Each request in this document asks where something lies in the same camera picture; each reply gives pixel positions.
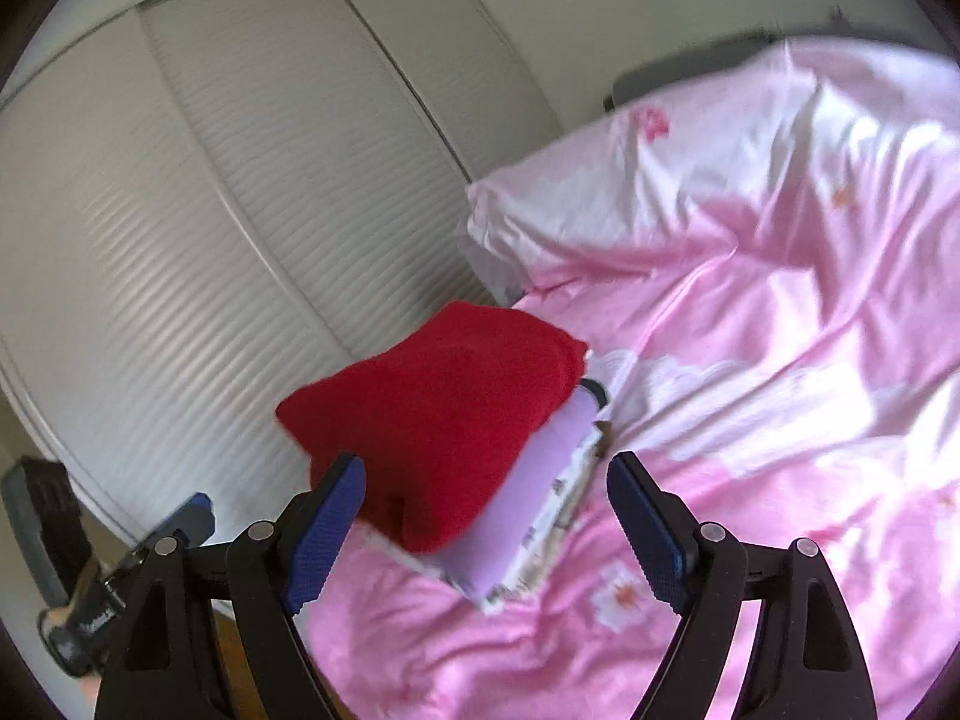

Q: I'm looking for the red Mickey Mouse sweater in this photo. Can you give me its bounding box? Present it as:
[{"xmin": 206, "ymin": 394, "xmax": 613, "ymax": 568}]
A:
[{"xmin": 275, "ymin": 302, "xmax": 587, "ymax": 554}]

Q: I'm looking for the person's left hand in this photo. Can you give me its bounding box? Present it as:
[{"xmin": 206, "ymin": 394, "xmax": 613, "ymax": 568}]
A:
[{"xmin": 76, "ymin": 673, "xmax": 103, "ymax": 712}]

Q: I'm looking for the folded purple garment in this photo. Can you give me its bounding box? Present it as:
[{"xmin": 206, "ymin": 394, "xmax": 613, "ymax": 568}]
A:
[{"xmin": 423, "ymin": 379, "xmax": 608, "ymax": 603}]

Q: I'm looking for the pink floral duvet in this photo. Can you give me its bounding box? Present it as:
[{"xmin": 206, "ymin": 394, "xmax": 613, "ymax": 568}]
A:
[{"xmin": 306, "ymin": 39, "xmax": 958, "ymax": 718}]

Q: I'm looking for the folded white patterned garment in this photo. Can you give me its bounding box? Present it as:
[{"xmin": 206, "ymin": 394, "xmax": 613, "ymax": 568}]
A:
[{"xmin": 475, "ymin": 379, "xmax": 608, "ymax": 616}]

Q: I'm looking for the white louvered wardrobe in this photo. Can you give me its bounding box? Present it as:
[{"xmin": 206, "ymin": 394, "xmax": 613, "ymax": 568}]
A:
[{"xmin": 2, "ymin": 0, "xmax": 560, "ymax": 541}]

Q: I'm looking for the pink pillow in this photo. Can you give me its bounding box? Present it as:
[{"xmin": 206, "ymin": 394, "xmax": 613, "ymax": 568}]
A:
[{"xmin": 457, "ymin": 85, "xmax": 786, "ymax": 304}]

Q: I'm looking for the dark headboard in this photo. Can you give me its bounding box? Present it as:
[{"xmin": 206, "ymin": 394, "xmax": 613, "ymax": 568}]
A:
[{"xmin": 604, "ymin": 29, "xmax": 779, "ymax": 114}]

